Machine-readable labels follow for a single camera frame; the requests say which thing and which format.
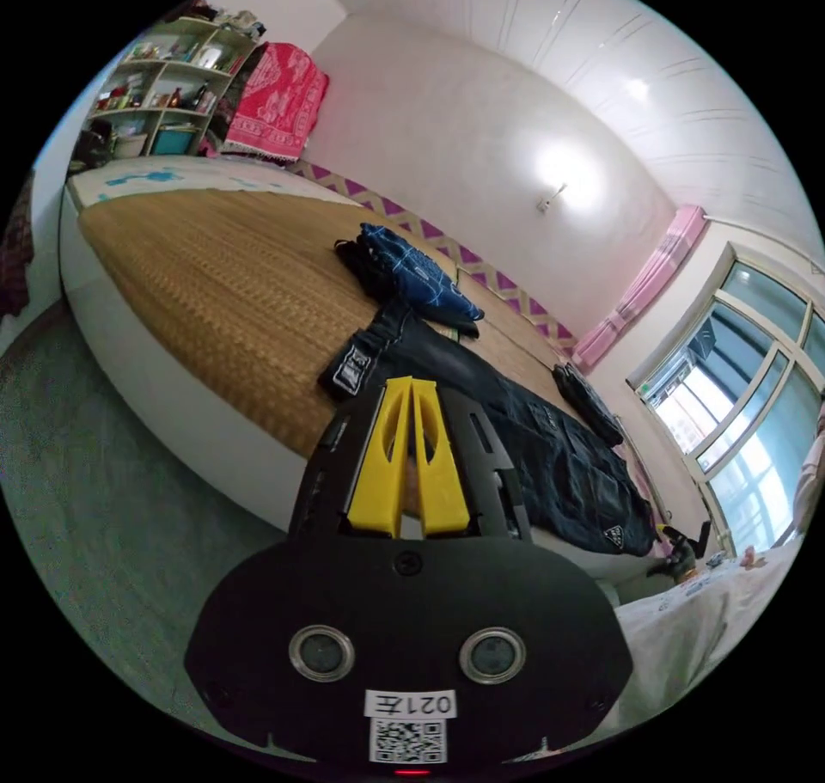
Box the pile of clothes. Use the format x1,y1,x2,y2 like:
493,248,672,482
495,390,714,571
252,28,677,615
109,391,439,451
333,222,486,347

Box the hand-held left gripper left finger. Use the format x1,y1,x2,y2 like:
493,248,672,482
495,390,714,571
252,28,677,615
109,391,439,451
346,376,414,537

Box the red patterned blanket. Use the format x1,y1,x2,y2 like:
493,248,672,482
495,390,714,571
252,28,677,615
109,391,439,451
221,41,331,167

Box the pink curtain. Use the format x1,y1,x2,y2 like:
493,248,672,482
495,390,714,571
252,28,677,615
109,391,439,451
571,205,712,373

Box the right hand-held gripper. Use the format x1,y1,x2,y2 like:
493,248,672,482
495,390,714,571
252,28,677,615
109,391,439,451
646,527,700,582

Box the black jeans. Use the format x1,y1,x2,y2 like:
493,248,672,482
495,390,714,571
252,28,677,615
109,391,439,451
318,297,657,557

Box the window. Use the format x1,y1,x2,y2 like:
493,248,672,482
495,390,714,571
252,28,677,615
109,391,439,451
626,241,825,560

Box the bed with woven mat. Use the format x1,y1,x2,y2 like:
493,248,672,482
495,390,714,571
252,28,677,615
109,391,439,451
59,153,660,581

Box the folded black garment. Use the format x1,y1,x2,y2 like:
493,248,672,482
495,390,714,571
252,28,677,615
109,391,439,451
553,362,625,447

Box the white shelf with items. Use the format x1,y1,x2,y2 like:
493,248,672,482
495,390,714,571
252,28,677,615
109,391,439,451
69,14,266,167

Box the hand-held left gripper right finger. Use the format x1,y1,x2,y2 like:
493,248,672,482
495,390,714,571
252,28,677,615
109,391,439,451
412,380,472,536

